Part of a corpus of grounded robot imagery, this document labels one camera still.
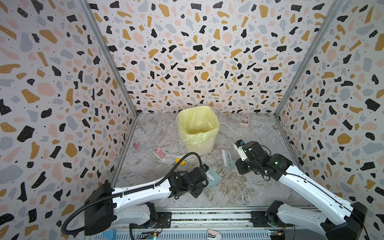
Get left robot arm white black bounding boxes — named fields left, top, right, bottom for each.
left=85, top=165, right=209, bottom=236

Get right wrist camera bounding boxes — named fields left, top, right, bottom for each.
left=234, top=140, right=248, bottom=161

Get cream trash bin yellow bag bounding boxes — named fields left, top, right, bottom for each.
left=177, top=106, right=220, bottom=156

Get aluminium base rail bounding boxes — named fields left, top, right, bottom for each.
left=85, top=207, right=326, bottom=240

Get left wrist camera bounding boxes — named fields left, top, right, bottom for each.
left=202, top=164, right=209, bottom=173

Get blue triangular object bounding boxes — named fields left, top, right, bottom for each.
left=102, top=229, right=117, bottom=240

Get yellow paper scrap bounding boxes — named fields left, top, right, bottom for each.
left=175, top=158, right=187, bottom=166

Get pink paper scrap far left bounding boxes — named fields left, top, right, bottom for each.
left=157, top=148, right=165, bottom=158

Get black corrugated cable conduit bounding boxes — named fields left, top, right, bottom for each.
left=60, top=151, right=203, bottom=236

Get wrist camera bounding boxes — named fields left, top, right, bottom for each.
left=234, top=140, right=248, bottom=161
left=202, top=164, right=209, bottom=173

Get teal hand brush white bristles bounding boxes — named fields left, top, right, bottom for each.
left=222, top=150, right=236, bottom=169

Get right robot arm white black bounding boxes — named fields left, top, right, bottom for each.
left=234, top=140, right=368, bottom=240

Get small card box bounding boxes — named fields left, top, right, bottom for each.
left=241, top=115, right=250, bottom=126

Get teal plastic dustpan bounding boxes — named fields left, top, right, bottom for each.
left=206, top=168, right=222, bottom=188

